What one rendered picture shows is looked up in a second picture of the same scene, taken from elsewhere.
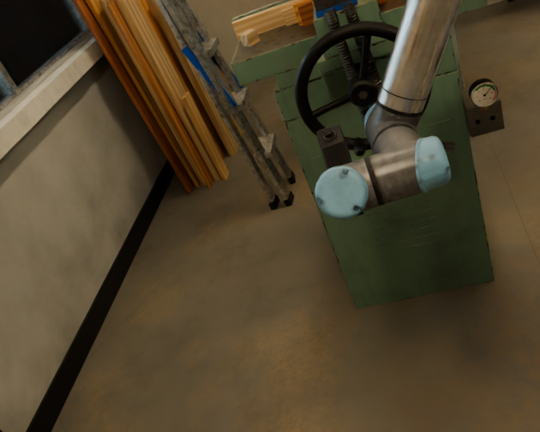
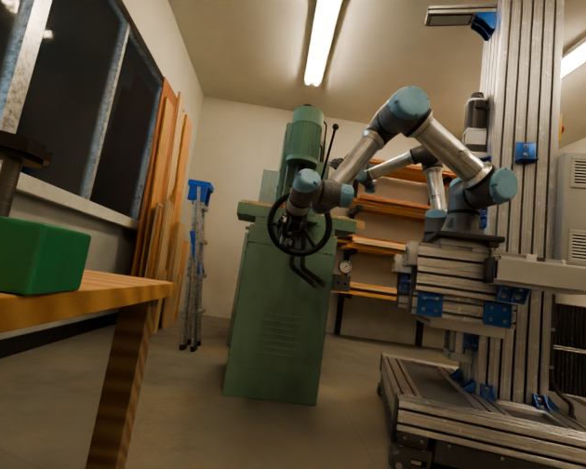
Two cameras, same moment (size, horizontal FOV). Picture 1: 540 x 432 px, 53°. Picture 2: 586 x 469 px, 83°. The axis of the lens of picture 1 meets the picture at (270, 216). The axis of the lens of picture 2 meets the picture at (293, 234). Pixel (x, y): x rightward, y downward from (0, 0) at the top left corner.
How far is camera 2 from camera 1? 0.82 m
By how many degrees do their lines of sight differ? 46
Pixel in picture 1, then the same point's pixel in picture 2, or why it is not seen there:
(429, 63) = (350, 174)
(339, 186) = (310, 173)
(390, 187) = (328, 188)
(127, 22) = (162, 219)
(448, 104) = (326, 270)
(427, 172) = (345, 190)
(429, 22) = (355, 159)
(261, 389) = not seen: hidden behind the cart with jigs
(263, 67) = (252, 209)
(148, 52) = (162, 238)
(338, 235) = (239, 326)
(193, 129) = not seen: hidden behind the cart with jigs
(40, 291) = not seen: hidden behind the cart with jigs
